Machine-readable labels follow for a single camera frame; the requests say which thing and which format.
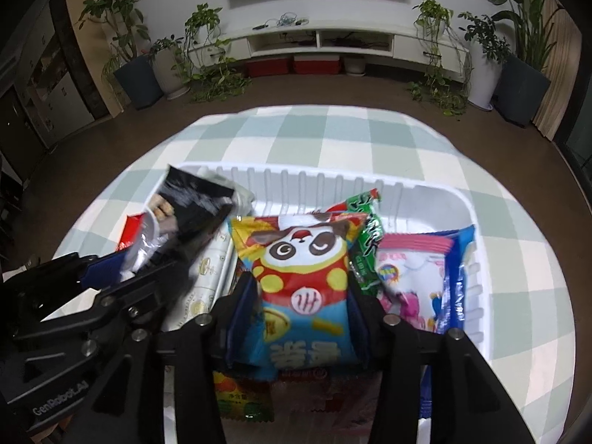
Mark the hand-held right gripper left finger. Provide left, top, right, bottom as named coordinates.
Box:
left=90, top=272, right=260, bottom=444

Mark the trailing vine plant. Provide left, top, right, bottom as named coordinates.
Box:
left=182, top=2, right=253, bottom=102
left=407, top=0, right=470, bottom=116

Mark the white and maroon snack packet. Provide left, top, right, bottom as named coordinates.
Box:
left=162, top=219, right=239, bottom=334

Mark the black snack packet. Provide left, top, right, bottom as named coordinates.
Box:
left=125, top=164, right=255, bottom=283

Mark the bushy plant in white pot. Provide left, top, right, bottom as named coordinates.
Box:
left=458, top=11, right=512, bottom=112

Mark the leafy tree in dark pot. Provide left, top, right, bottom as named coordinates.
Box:
left=76, top=0, right=165, bottom=111

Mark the green snack packet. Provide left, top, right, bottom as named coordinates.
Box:
left=324, top=188, right=387, bottom=297

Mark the tangle of cables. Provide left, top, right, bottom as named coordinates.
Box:
left=252, top=13, right=310, bottom=31

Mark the orange and yellow snack packet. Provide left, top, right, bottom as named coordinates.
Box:
left=213, top=370, right=276, bottom=421

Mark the white television cabinet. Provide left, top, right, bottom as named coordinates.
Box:
left=185, top=18, right=472, bottom=81

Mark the dark blue snack packet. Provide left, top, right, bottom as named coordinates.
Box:
left=418, top=224, right=477, bottom=419

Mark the red and white snack packet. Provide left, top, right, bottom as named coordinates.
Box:
left=270, top=365, right=382, bottom=426

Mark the red storage box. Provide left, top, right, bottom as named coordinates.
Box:
left=245, top=58, right=292, bottom=78
left=292, top=54, right=343, bottom=75

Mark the white plastic tray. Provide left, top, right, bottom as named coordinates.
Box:
left=157, top=162, right=486, bottom=444

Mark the wooden display cabinet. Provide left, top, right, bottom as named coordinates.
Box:
left=9, top=0, right=114, bottom=149

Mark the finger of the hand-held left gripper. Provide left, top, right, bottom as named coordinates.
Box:
left=16, top=259, right=197, bottom=340
left=2, top=249, right=132, bottom=329

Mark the broad leaf plant dark pot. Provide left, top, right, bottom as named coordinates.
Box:
left=481, top=0, right=553, bottom=128

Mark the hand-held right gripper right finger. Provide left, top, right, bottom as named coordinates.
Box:
left=346, top=281, right=538, bottom=444

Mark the light blue cartoon snack bag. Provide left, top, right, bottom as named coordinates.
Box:
left=230, top=210, right=371, bottom=382

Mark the pink snack packet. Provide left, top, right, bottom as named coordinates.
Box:
left=374, top=232, right=456, bottom=334

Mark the small plant in white pot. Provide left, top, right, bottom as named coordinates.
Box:
left=148, top=34, right=191, bottom=100

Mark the beige curtain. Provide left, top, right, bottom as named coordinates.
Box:
left=532, top=0, right=583, bottom=142

